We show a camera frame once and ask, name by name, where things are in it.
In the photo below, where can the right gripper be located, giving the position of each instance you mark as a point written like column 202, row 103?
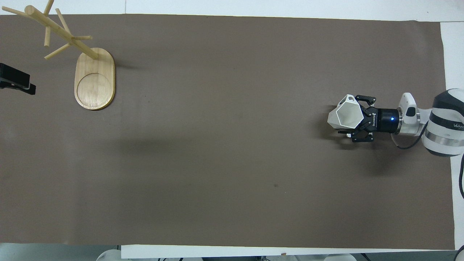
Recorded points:
column 384, row 120

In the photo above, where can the white faceted cup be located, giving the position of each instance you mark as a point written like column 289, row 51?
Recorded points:
column 348, row 113

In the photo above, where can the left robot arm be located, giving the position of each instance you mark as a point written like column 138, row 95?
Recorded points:
column 108, row 255

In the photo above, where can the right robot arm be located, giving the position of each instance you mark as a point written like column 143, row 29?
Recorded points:
column 444, row 123

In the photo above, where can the wooden cup rack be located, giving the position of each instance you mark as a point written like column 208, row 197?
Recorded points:
column 95, row 81

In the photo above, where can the black clamp object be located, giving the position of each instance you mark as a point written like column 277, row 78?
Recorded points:
column 14, row 78

